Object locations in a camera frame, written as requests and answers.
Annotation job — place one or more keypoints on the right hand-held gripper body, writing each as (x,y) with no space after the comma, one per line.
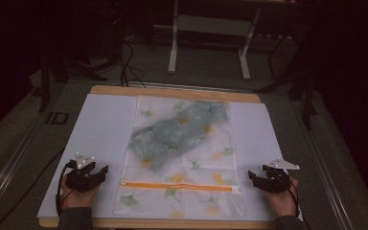
(276,182)

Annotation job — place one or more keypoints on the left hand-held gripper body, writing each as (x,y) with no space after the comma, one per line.
(80,182)

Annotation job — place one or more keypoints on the leaf print mesh laundry bag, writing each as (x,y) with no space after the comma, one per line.
(185,198)

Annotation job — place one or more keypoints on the person's left hand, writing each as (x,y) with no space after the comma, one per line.
(76,198)

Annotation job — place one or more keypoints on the person's right hand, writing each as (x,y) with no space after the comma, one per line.
(281,202)

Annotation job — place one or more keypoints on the white table mat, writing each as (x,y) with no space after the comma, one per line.
(105,127)

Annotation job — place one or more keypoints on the blue-grey garment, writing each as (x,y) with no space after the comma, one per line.
(175,134)

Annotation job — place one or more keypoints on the black stand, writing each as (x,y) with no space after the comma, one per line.
(46,80)
(303,83)

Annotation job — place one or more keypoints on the wooden table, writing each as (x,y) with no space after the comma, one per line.
(179,92)

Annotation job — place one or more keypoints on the white metal stand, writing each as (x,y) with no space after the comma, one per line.
(211,28)

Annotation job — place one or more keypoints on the metal floor rail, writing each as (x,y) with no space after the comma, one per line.
(327,172)
(9,166)

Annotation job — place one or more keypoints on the black floor bracket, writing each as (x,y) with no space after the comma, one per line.
(57,118)

